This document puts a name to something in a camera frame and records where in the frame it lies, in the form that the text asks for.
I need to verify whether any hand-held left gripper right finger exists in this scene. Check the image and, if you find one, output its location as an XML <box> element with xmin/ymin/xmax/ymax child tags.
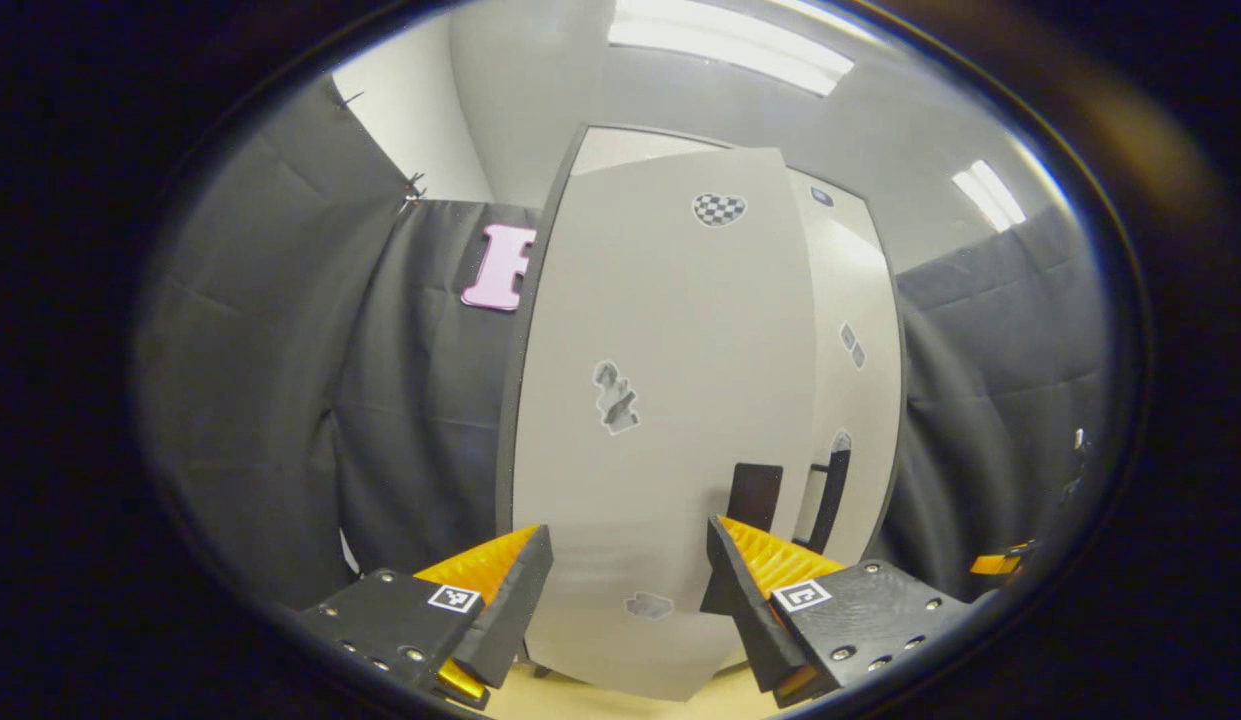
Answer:
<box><xmin>700</xmin><ymin>515</ymin><xmax>976</xmax><ymax>708</ymax></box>

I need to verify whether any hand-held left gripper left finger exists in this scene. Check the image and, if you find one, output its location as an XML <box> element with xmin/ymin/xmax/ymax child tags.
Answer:
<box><xmin>300</xmin><ymin>524</ymin><xmax>556</xmax><ymax>709</ymax></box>

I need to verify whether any white and grey cabinet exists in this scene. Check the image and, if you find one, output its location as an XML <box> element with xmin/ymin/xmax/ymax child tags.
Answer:
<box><xmin>495</xmin><ymin>122</ymin><xmax>906</xmax><ymax>691</ymax></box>

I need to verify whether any white cabinet door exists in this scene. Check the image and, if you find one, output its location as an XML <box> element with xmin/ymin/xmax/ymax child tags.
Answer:
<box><xmin>785</xmin><ymin>170</ymin><xmax>903</xmax><ymax>566</ymax></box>
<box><xmin>508</xmin><ymin>148</ymin><xmax>819</xmax><ymax>701</ymax></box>

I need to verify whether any small ceiling light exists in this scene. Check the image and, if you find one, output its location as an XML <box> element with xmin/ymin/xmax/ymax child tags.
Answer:
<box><xmin>952</xmin><ymin>160</ymin><xmax>1027</xmax><ymax>233</ymax></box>

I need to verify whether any long ceiling light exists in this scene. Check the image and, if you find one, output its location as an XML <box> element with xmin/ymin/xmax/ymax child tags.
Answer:
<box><xmin>608</xmin><ymin>0</ymin><xmax>856</xmax><ymax>97</ymax></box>

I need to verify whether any black door handle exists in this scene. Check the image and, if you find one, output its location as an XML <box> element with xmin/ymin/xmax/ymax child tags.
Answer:
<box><xmin>792</xmin><ymin>448</ymin><xmax>853</xmax><ymax>554</ymax></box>

